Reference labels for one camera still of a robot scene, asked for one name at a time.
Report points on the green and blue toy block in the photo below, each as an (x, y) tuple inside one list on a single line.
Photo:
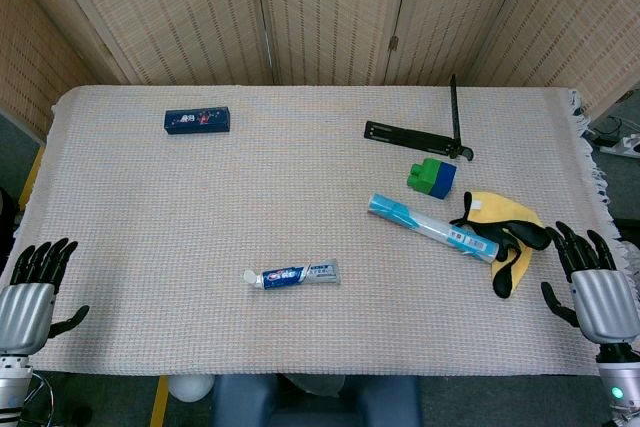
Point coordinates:
[(432, 178)]

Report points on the white ball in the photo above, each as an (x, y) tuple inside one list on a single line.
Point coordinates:
[(191, 388)]

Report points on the white power strip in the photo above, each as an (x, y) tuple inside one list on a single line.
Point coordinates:
[(622, 145)]

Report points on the blue white toothpaste tube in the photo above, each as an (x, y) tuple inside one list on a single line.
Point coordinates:
[(295, 275)]

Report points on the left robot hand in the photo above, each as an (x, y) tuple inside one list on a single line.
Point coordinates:
[(27, 314)]

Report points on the yellow and black glove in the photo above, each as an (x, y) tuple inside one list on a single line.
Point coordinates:
[(495, 208)]

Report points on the dark blue carton box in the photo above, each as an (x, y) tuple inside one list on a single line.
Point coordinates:
[(197, 120)]

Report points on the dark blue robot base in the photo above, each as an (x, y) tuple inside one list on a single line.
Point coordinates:
[(320, 402)]

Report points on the blue white wrapped roll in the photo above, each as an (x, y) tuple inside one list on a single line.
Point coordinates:
[(425, 223)]

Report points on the wicker folding screen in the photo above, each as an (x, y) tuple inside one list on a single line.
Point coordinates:
[(330, 12)]

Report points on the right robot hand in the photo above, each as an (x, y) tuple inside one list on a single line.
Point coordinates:
[(602, 304)]

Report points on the black folding stand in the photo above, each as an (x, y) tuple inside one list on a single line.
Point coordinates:
[(410, 137)]

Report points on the white woven tablecloth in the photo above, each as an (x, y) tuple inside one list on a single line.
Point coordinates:
[(300, 187)]

